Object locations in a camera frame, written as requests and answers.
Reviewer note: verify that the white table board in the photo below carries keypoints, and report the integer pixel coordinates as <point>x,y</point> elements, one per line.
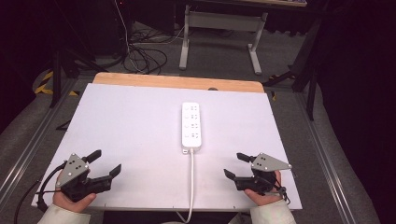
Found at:
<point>137,130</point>

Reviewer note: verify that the white metal desk frame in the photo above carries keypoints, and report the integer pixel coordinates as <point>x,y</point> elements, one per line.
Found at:
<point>224,19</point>

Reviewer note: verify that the person's right hand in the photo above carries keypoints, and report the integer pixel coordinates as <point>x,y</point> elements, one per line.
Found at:
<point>264,199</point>

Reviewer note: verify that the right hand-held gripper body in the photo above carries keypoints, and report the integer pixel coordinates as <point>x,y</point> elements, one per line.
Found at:
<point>267,163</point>

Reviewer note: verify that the aluminium floor rail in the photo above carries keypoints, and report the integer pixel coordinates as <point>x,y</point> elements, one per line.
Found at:
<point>330,161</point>
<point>31,143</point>

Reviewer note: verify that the wooden desk top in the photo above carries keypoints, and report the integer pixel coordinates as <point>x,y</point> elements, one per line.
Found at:
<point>274,2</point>

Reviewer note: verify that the yellow black floor tape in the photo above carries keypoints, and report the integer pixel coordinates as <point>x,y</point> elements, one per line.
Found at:
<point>43,85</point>

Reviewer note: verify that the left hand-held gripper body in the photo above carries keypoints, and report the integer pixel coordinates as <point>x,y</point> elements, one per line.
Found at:
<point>72,170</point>

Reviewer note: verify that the black metal stand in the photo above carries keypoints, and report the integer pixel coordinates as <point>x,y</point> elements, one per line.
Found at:
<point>311,81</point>
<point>56,77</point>

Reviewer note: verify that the person's left hand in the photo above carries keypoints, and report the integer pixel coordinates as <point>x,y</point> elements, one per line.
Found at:
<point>73,206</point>

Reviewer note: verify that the white power strip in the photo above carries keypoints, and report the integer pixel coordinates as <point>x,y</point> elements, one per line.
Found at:
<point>191,140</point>

